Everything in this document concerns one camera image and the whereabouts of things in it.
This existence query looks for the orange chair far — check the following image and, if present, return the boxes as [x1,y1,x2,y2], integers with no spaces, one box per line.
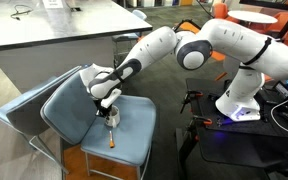
[212,3,239,23]

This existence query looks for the white paper sign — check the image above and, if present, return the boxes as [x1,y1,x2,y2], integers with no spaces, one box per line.
[42,0,63,9]

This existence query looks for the upper orange black clamp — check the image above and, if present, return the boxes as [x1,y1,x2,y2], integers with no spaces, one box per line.
[180,90,203,112]

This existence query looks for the blue padded rear chair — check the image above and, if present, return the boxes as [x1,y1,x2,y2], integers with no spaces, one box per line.
[0,66,81,174]

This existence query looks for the white ceramic mug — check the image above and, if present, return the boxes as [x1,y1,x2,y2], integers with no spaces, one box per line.
[105,105,120,128]

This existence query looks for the white cable on cart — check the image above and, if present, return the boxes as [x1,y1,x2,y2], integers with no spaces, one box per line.
[270,93,288,141]

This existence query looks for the grey counter table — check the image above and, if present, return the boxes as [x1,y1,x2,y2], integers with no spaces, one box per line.
[0,0,152,92]

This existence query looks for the blue padded front chair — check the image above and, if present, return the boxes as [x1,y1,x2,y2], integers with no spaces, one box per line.
[40,73,157,180]

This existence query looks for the lower orange black clamp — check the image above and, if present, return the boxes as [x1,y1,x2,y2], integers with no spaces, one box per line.
[187,115,213,131]

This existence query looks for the black cable on counter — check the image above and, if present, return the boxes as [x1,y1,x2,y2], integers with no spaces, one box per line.
[10,4,34,21]

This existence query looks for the blue stool behind counter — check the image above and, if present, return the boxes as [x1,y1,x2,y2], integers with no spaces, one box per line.
[112,9,147,67]

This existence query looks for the blue padded chair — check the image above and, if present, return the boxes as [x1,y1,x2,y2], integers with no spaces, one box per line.
[40,73,157,180]
[0,66,81,174]

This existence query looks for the orange handled marker pen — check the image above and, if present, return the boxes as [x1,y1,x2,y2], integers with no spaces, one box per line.
[109,131,115,148]

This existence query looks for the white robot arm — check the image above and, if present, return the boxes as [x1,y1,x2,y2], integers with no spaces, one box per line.
[80,19,288,122]

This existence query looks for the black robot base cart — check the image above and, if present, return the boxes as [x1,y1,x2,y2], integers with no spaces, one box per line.
[176,78,288,177]

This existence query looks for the white round table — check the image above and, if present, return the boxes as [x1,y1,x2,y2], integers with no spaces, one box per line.
[228,10,277,24]

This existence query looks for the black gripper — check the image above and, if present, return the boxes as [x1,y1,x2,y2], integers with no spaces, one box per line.
[95,88,121,124]

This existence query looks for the orange black clamp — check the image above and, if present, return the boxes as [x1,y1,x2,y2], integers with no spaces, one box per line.
[180,90,203,112]
[187,115,213,131]

